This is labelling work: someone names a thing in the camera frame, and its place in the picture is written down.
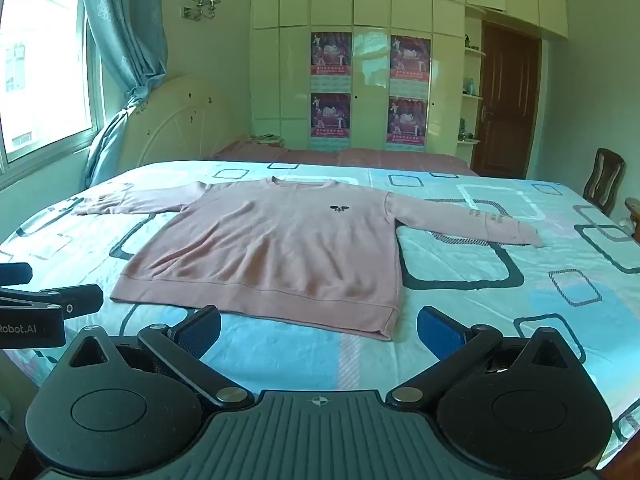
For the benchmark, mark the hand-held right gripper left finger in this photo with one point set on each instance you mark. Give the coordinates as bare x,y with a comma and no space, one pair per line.
200,332

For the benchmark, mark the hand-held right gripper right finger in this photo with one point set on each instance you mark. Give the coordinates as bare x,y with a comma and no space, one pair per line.
440,332

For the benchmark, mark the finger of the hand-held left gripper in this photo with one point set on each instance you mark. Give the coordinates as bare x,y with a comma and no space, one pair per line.
15,274
75,297

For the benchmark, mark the pink sweater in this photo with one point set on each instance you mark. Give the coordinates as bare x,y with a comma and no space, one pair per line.
280,240

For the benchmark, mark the white patterned quilt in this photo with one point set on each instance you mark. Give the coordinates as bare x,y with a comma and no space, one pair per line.
500,285

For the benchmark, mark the dusty pink bedsheet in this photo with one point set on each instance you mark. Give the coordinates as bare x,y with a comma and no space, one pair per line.
400,160

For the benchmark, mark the cream bed headboard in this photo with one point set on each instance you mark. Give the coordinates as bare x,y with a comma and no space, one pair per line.
175,125

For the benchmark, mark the window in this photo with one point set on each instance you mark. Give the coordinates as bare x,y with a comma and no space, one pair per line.
40,60

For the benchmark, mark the brown wooden furniture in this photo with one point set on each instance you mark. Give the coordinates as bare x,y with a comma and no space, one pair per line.
632,220

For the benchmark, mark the dark wooden chair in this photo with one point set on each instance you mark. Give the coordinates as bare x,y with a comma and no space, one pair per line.
604,180

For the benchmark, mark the brown wooden door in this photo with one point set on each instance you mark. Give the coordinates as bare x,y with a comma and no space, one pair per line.
505,110

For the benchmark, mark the cream corner shelf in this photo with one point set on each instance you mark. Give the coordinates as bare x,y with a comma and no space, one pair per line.
472,97

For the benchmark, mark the small teal bottle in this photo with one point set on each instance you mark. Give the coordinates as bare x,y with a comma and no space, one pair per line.
471,86

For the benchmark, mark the blue curtain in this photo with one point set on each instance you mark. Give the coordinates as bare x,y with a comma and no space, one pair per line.
125,35

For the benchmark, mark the cream wardrobe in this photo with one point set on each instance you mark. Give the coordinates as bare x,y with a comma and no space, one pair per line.
370,60

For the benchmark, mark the purple wall poster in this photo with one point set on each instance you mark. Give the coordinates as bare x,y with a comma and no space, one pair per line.
331,60
330,120
407,124
410,65

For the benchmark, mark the wall lamp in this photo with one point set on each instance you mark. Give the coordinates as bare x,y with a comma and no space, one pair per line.
202,2

